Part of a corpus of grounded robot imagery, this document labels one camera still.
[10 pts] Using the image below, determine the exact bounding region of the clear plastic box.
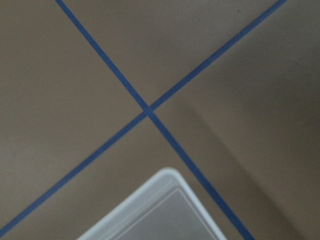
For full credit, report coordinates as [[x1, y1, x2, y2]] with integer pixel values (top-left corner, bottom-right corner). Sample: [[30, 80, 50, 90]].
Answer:
[[79, 167, 226, 240]]

